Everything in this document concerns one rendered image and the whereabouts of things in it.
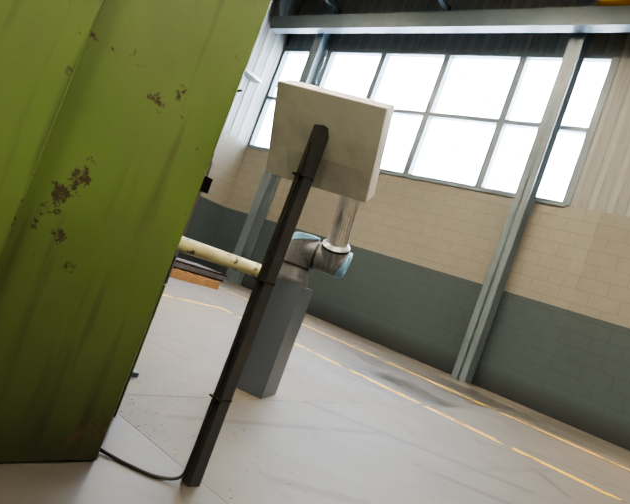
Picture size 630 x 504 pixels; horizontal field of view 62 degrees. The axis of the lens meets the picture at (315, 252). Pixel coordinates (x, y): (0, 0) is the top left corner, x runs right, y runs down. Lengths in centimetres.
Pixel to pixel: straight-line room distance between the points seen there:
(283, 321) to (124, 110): 162
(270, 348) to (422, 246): 672
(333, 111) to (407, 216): 802
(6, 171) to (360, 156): 89
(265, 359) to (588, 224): 659
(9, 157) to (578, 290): 785
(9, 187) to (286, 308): 178
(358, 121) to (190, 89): 46
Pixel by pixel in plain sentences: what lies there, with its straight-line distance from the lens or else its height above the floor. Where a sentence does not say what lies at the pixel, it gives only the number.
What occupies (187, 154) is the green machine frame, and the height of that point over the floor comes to 85.
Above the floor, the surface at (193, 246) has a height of 63.
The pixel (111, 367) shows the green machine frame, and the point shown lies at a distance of 151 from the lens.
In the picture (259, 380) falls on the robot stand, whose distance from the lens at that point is 276.
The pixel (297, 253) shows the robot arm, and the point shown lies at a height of 75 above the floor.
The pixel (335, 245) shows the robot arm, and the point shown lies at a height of 86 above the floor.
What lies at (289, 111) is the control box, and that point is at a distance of 161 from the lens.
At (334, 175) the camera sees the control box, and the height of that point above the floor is 97.
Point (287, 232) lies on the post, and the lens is 150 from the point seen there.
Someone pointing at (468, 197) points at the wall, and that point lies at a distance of 921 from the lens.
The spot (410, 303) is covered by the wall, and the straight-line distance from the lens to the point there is 910.
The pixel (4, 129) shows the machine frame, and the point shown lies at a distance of 117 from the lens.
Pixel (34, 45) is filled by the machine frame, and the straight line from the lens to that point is 119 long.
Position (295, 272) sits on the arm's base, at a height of 66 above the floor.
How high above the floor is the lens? 66
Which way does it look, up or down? 3 degrees up
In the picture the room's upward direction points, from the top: 20 degrees clockwise
